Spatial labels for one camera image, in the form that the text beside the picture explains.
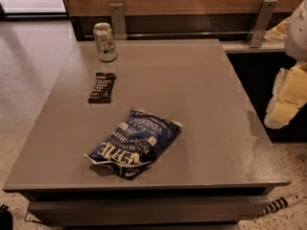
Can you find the metal wall bracket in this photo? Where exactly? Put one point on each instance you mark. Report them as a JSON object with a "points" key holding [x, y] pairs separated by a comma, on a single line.
{"points": [[261, 23], [118, 20]]}

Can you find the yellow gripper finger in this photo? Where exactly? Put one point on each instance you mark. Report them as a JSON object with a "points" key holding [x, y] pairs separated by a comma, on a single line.
{"points": [[278, 32], [289, 95]]}

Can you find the black object floor corner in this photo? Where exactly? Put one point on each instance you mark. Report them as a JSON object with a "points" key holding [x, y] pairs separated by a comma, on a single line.
{"points": [[6, 221]]}

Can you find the black white striped rod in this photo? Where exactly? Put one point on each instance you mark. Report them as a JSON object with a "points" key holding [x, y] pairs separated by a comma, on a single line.
{"points": [[280, 204]]}

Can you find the white green 7up can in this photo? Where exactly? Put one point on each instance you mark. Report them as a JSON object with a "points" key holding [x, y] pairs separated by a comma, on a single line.
{"points": [[104, 39]]}

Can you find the black snack bar wrapper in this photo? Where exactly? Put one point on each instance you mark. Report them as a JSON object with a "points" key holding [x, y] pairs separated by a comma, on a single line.
{"points": [[102, 88]]}

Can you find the right metal wall bracket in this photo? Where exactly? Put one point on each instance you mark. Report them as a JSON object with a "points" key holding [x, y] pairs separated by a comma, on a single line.
{"points": [[261, 23]]}

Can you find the blue chips bag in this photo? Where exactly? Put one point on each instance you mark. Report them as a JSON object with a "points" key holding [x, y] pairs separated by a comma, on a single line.
{"points": [[131, 147]]}

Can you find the left metal wall bracket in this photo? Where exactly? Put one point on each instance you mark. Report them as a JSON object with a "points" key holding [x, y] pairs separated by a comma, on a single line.
{"points": [[118, 20]]}

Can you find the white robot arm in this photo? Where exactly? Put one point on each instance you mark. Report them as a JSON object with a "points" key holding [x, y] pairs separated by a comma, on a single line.
{"points": [[295, 39]]}

